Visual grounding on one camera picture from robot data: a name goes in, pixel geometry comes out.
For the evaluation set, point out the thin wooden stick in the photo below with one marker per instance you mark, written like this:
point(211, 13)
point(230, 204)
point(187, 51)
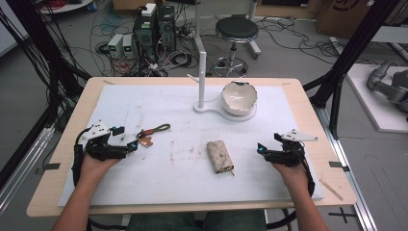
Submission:
point(331, 190)

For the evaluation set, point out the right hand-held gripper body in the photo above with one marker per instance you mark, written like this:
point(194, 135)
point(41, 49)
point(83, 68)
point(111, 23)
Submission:
point(290, 150)

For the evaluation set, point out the white stand with post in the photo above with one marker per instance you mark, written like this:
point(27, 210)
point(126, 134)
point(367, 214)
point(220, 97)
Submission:
point(202, 80)

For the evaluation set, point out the person's left hand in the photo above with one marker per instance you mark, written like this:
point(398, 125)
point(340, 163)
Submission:
point(94, 166)

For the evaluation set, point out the black round stool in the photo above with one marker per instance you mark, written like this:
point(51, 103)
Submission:
point(236, 30)

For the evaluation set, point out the beige quilted key pouch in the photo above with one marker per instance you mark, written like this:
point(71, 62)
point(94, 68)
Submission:
point(219, 156)

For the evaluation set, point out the black metal frame post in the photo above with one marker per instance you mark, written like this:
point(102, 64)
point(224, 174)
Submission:
point(349, 54)
point(41, 51)

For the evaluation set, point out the black computer tower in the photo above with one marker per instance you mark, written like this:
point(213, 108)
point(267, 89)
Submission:
point(145, 35)
point(166, 29)

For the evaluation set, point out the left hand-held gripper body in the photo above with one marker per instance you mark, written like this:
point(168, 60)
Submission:
point(102, 148)

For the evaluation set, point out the white eggshell-shaped bowl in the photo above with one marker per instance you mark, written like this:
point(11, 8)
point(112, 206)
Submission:
point(239, 97)

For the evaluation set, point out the grey power supply unit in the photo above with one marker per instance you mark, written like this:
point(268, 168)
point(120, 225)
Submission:
point(115, 45)
point(128, 46)

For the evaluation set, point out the person's green trousers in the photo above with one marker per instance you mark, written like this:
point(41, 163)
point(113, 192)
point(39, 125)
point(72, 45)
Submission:
point(195, 221)

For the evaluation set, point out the white floor board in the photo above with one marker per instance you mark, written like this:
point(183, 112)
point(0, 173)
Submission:
point(381, 112)

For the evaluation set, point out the white box on tower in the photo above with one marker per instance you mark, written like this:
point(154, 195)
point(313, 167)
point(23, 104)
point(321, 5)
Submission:
point(148, 9)

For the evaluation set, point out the person's right hand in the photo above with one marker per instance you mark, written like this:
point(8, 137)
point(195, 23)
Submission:
point(292, 176)

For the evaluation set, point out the light wooden table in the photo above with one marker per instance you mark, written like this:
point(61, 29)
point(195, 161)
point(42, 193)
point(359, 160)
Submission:
point(324, 106)

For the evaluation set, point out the brown cardboard box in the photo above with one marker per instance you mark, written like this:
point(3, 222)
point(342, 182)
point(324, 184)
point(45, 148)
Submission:
point(346, 16)

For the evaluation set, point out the white foam mat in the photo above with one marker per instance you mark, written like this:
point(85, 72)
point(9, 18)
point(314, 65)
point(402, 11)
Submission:
point(179, 179)

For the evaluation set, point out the black tape strip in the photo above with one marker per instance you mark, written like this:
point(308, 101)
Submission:
point(51, 166)
point(338, 165)

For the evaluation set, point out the black tape cross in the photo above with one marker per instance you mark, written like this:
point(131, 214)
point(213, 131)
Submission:
point(343, 215)

